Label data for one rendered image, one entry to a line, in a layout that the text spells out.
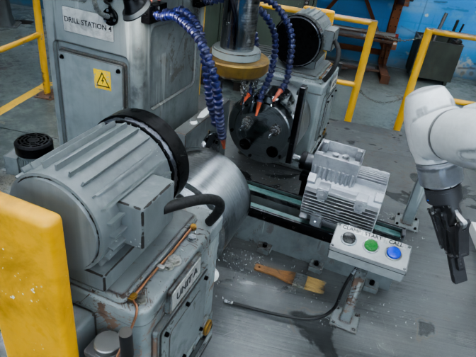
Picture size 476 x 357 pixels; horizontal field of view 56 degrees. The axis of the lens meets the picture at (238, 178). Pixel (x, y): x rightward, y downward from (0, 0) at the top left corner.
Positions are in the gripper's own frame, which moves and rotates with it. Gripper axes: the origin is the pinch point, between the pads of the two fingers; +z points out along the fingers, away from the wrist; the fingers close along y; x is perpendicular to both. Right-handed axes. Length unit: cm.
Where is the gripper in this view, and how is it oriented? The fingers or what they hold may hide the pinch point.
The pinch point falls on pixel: (457, 267)
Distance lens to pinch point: 114.5
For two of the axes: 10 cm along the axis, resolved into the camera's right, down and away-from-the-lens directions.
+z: 2.7, 9.4, 2.2
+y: -1.2, -1.9, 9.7
